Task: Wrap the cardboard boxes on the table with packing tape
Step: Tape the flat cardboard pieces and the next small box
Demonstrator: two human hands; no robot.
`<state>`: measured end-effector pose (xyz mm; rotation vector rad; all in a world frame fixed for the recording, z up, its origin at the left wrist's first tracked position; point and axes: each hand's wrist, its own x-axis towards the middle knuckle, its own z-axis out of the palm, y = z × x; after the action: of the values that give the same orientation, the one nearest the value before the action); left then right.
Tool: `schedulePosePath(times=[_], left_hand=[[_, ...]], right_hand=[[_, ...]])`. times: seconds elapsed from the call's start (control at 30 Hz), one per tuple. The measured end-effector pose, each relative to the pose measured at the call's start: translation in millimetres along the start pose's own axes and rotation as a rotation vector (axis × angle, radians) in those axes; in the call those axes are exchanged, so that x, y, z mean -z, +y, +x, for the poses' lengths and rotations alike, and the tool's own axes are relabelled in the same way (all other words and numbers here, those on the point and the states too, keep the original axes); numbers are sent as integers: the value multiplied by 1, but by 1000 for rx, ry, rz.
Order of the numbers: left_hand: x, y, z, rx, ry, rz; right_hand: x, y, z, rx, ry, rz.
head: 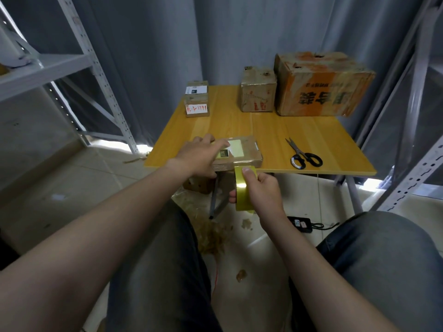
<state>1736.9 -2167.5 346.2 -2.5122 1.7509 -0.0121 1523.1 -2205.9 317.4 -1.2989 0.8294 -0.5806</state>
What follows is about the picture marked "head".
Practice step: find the person's right hand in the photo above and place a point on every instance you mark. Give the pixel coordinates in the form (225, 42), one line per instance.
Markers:
(263, 197)

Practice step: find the person's left hand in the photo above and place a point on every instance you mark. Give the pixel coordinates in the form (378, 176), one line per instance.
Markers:
(197, 159)

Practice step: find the yellow tape roll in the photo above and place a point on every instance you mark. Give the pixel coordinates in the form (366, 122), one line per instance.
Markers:
(242, 190)

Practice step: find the plain brown cardboard box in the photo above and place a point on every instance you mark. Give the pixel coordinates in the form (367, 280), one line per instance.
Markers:
(201, 185)

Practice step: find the small cardboard box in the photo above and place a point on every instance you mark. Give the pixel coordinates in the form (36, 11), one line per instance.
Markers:
(242, 159)

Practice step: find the long white-labelled cardboard box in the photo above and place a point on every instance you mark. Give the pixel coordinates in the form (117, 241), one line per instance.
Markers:
(197, 100)

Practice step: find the medium brown cardboard box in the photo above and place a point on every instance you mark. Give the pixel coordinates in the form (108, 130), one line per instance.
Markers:
(258, 92)

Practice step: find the large orange print cardboard box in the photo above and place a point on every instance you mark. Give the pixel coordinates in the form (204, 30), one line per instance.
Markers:
(322, 83)

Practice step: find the person's right forearm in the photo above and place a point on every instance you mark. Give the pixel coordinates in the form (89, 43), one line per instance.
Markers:
(318, 280)

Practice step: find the person's left forearm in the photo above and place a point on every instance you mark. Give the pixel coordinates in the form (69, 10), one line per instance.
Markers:
(83, 252)

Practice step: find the tape scraps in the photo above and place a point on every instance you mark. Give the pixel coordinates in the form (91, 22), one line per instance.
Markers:
(207, 235)

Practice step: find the person's right leg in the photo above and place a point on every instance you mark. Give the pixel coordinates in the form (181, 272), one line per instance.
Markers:
(387, 259)

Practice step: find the yellow wooden table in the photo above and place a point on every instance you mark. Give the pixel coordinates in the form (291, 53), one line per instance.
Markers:
(173, 138)

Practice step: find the black power adapter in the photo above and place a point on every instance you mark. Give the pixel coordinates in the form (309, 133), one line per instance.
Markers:
(300, 224)

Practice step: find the grey curtain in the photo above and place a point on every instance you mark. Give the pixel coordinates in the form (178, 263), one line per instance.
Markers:
(207, 38)

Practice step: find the grey metal shelf unit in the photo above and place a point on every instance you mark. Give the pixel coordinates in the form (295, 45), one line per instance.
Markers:
(415, 114)
(48, 65)

